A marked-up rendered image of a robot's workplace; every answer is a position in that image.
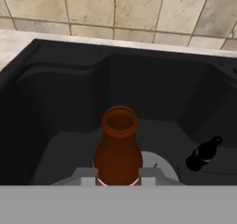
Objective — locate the small black bottle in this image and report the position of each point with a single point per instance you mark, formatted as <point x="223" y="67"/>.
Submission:
<point x="202" y="155"/>

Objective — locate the black sink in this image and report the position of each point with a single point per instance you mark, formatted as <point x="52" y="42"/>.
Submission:
<point x="61" y="89"/>

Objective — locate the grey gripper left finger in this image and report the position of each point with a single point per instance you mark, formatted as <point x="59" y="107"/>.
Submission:
<point x="85" y="176"/>

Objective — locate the grey sink drain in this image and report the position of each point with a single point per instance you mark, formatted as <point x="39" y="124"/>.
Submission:
<point x="162" y="166"/>

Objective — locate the small brown bottle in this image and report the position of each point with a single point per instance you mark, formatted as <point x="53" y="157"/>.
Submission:
<point x="118" y="147"/>

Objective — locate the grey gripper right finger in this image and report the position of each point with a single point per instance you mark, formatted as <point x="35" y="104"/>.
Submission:
<point x="151" y="176"/>

